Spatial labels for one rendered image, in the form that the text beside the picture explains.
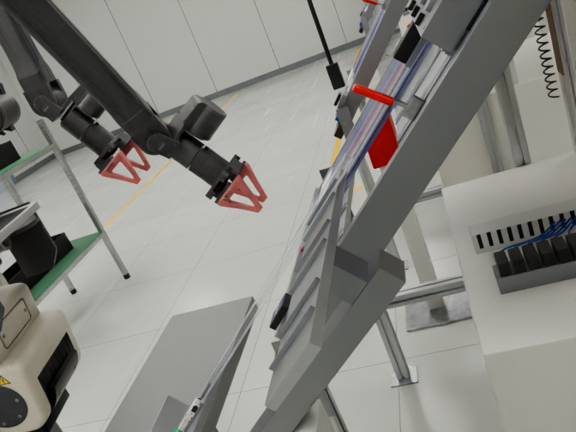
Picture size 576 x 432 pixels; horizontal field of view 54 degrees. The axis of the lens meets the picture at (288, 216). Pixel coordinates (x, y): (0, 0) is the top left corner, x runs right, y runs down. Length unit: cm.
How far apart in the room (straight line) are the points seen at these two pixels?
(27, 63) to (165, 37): 901
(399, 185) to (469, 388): 112
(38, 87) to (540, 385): 111
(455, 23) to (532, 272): 48
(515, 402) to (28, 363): 91
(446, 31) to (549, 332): 50
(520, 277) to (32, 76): 104
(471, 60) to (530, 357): 48
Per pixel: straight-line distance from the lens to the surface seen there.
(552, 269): 109
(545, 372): 102
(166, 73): 1040
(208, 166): 104
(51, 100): 131
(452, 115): 79
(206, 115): 103
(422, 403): 185
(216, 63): 1009
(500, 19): 78
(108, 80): 96
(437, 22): 81
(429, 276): 211
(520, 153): 159
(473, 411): 179
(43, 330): 133
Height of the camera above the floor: 124
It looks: 21 degrees down
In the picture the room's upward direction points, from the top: 23 degrees counter-clockwise
